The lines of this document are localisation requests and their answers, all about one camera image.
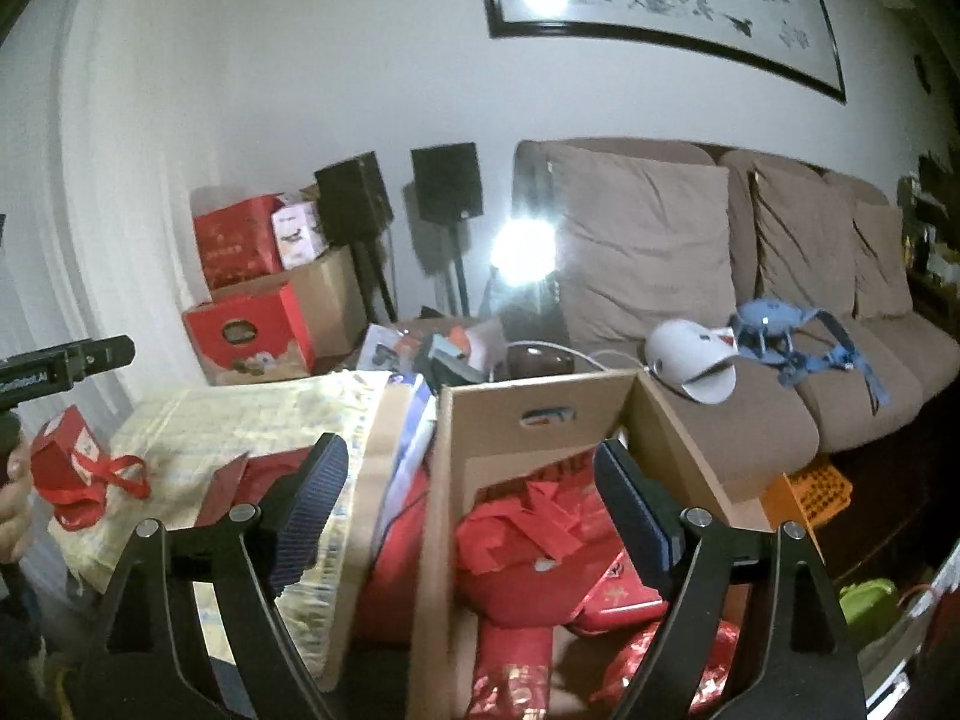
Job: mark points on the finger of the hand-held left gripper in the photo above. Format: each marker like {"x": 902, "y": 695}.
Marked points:
{"x": 90, "y": 360}

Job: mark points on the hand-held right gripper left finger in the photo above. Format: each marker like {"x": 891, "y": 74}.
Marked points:
{"x": 311, "y": 510}

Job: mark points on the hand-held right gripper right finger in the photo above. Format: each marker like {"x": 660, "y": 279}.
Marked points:
{"x": 634, "y": 517}

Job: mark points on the red gift bag white label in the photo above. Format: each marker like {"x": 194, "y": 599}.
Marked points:
{"x": 71, "y": 472}

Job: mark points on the large plain red bag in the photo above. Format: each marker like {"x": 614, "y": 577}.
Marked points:
{"x": 525, "y": 547}

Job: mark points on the red plastic twine ball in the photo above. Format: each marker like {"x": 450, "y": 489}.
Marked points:
{"x": 652, "y": 667}

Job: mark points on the brown cardboard box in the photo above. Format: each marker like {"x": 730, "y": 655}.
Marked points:
{"x": 487, "y": 405}

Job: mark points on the person's left hand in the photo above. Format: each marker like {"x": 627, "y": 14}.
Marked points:
{"x": 15, "y": 525}

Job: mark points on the flat cardboard sheet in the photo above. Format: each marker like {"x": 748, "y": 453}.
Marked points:
{"x": 367, "y": 480}

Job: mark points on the red fabric bag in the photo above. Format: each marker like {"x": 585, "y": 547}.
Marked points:
{"x": 397, "y": 570}

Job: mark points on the blue white flat box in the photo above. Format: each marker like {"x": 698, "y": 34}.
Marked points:
{"x": 409, "y": 450}

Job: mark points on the yellow checked tablecloth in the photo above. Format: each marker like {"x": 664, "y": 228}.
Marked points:
{"x": 225, "y": 420}

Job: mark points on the brown sofa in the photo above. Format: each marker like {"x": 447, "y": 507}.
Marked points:
{"x": 757, "y": 427}

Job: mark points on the red cookie gift box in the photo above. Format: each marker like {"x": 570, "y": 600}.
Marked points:
{"x": 247, "y": 337}

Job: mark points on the white helmet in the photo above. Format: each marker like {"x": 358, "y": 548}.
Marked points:
{"x": 690, "y": 356}

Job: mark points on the orange plastic crate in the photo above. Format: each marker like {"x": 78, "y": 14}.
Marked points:
{"x": 814, "y": 495}

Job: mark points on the dark brown round object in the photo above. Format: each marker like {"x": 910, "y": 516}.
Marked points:
{"x": 540, "y": 360}

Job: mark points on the red patterned gift box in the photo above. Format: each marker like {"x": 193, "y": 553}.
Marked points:
{"x": 236, "y": 244}

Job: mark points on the cluttered open carton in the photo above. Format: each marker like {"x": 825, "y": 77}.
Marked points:
{"x": 427, "y": 352}

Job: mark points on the brown storage carton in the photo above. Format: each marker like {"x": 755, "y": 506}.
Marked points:
{"x": 330, "y": 307}

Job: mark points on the white curtain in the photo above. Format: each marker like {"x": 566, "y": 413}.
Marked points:
{"x": 90, "y": 127}

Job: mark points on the black speaker stand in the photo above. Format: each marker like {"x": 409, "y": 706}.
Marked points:
{"x": 457, "y": 270}
{"x": 375, "y": 285}

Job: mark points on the small white carton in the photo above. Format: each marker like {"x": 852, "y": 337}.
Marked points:
{"x": 300, "y": 236}

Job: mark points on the green plastic container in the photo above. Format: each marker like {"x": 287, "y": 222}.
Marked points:
{"x": 866, "y": 604}

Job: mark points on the large brown cushion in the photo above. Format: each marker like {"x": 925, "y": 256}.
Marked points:
{"x": 637, "y": 247}

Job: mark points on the bright lamp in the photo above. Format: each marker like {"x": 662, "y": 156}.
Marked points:
{"x": 521, "y": 251}

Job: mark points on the black speaker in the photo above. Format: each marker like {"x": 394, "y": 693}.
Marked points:
{"x": 352, "y": 199}
{"x": 446, "y": 184}

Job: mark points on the brown sofa cushion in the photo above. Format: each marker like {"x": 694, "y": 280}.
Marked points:
{"x": 806, "y": 240}

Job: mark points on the small brown cushion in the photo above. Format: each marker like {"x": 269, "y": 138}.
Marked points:
{"x": 881, "y": 262}

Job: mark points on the dark cluttered shelf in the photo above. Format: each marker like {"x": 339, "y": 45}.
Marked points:
{"x": 934, "y": 240}

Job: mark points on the round wall ornament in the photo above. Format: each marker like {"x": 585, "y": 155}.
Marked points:
{"x": 922, "y": 73}

